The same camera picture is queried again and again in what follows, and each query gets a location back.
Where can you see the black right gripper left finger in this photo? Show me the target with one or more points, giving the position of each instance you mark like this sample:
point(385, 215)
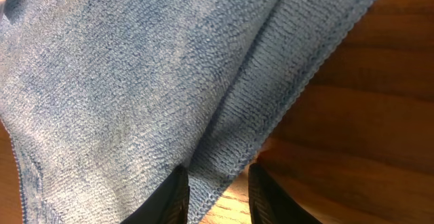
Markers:
point(168, 204)

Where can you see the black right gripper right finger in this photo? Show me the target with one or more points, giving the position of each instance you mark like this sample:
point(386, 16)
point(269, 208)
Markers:
point(270, 204)

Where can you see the blue microfiber cloth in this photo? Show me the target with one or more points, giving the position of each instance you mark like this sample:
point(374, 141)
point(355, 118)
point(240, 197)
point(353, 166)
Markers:
point(102, 99)

